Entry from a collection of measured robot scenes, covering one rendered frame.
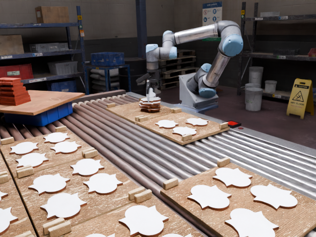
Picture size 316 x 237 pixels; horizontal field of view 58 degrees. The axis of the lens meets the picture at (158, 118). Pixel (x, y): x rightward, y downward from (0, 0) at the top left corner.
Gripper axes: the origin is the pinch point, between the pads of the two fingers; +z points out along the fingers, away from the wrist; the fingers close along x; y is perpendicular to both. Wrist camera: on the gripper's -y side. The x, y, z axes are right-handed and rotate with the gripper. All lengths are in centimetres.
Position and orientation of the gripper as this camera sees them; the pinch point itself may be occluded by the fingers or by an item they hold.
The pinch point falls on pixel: (150, 99)
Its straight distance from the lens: 189.8
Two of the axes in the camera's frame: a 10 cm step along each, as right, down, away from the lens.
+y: 9.3, 0.9, -3.6
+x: 3.7, -2.9, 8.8
